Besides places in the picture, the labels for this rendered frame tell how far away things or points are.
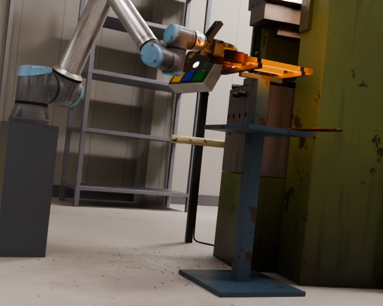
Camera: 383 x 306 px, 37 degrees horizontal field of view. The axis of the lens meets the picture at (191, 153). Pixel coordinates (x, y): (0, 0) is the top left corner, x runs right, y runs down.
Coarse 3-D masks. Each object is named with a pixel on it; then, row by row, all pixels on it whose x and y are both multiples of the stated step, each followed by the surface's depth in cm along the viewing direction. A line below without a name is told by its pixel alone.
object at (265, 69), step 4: (212, 56) 233; (216, 56) 233; (220, 56) 233; (212, 60) 233; (216, 60) 234; (220, 60) 234; (220, 64) 236; (224, 64) 235; (228, 64) 235; (232, 64) 235; (236, 64) 237; (240, 64) 237; (264, 68) 242; (268, 68) 243; (272, 68) 244; (268, 72) 246; (272, 72) 245; (276, 72) 245; (280, 72) 246; (288, 72) 248
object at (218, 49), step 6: (204, 36) 249; (204, 42) 249; (210, 42) 253; (216, 42) 253; (204, 48) 252; (210, 48) 253; (216, 48) 253; (222, 48) 255; (204, 54) 254; (210, 54) 255; (216, 54) 254; (222, 54) 255
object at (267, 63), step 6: (228, 54) 222; (234, 54) 223; (240, 54) 224; (246, 54) 223; (228, 60) 221; (234, 60) 223; (240, 60) 224; (246, 60) 223; (252, 60) 226; (264, 60) 228; (270, 66) 231; (276, 66) 231; (282, 66) 232; (288, 66) 233; (294, 66) 235; (306, 72) 238
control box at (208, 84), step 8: (200, 56) 348; (192, 64) 348; (200, 64) 342; (216, 64) 333; (208, 72) 331; (216, 72) 334; (192, 80) 337; (208, 80) 330; (216, 80) 334; (176, 88) 351; (184, 88) 345; (192, 88) 340; (200, 88) 335; (208, 88) 330
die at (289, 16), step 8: (256, 8) 301; (264, 8) 290; (272, 8) 291; (280, 8) 292; (288, 8) 293; (296, 8) 294; (256, 16) 300; (264, 16) 290; (272, 16) 291; (280, 16) 292; (288, 16) 293; (296, 16) 294; (256, 24) 304; (264, 24) 302; (272, 24) 300; (288, 24) 296; (296, 24) 295
